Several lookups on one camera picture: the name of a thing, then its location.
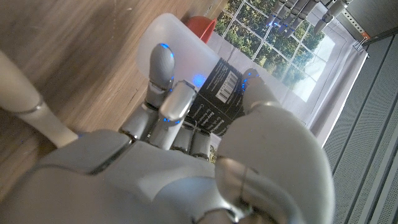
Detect colourful wooden maraca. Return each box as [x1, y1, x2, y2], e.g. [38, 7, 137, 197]
[0, 49, 78, 149]

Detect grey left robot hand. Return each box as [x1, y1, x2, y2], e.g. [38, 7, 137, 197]
[266, 0, 354, 38]

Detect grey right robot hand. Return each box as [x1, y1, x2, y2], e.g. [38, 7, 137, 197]
[0, 42, 336, 224]

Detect metal binder clip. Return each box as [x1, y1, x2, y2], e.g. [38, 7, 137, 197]
[353, 35, 370, 51]

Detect printed window backdrop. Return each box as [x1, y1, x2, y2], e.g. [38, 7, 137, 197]
[205, 0, 369, 147]

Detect white oil cruet bottle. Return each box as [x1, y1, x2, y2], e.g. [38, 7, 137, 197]
[136, 12, 246, 138]

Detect red bowl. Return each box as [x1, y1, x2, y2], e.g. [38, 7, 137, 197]
[182, 15, 218, 44]

